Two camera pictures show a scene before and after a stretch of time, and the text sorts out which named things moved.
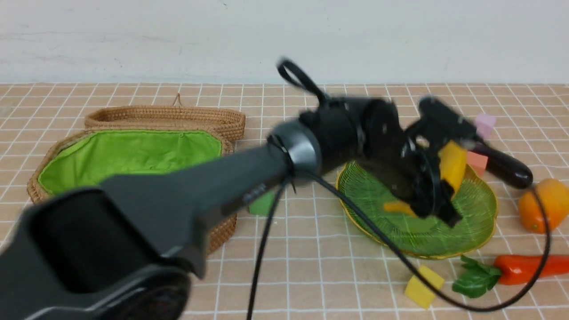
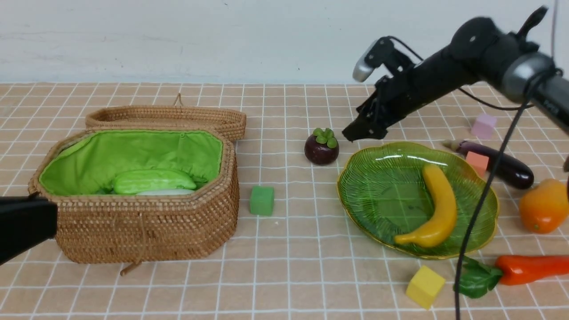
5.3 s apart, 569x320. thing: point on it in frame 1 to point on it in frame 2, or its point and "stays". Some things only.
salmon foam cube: (478, 162) stays
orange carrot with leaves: (476, 280) stays
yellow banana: (453, 159) to (440, 227)
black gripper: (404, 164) to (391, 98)
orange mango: (555, 194) stays
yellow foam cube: (419, 293) stays
